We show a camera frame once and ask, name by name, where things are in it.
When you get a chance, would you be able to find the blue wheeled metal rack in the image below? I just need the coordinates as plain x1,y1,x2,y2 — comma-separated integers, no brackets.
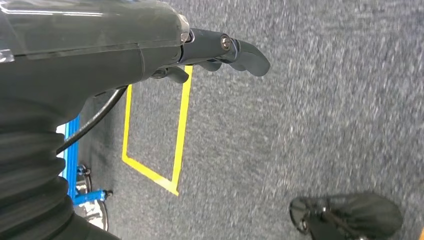
56,114,114,232

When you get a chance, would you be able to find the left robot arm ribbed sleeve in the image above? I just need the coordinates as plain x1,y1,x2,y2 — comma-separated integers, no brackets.
0,122,122,240

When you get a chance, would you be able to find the black robot foot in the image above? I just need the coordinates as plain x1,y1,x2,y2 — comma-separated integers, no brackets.
289,193,404,240

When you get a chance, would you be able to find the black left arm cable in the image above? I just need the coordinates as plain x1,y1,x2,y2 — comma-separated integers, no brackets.
56,86,128,156

